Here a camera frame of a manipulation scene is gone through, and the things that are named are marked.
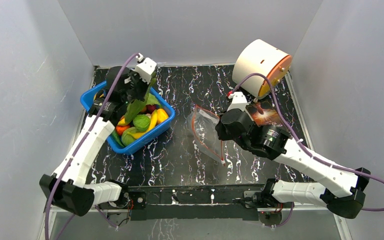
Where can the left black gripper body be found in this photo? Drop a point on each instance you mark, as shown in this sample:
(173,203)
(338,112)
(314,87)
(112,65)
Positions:
(138,90)

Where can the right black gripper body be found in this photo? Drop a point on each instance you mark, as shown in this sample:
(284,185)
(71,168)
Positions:
(233,120)

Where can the green leaf vegetable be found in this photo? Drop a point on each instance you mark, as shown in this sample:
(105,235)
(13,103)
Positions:
(136,106)

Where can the clear zip top bag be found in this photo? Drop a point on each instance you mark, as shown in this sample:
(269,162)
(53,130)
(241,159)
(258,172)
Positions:
(201,124)

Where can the yellow bell pepper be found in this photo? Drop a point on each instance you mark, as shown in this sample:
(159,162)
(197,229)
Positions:
(161,115)

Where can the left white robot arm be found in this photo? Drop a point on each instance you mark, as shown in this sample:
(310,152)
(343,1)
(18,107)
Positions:
(66,187)

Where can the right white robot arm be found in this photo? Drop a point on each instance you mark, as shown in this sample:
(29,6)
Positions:
(341,192)

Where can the dark book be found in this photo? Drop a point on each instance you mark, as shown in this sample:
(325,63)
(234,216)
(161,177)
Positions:
(263,113)

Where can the yellow banana bunch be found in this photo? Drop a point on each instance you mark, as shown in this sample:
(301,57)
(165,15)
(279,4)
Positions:
(153,122)

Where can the white cylindrical container orange lid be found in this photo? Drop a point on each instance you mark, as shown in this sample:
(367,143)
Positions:
(263,58)

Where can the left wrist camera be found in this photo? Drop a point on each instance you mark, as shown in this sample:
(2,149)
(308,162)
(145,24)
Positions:
(145,67)

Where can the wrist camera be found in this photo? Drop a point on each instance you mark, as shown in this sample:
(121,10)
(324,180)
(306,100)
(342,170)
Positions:
(237,101)
(145,67)

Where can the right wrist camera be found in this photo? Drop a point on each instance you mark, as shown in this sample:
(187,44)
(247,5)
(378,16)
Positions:
(237,101)

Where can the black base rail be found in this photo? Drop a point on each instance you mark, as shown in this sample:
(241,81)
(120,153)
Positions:
(221,201)

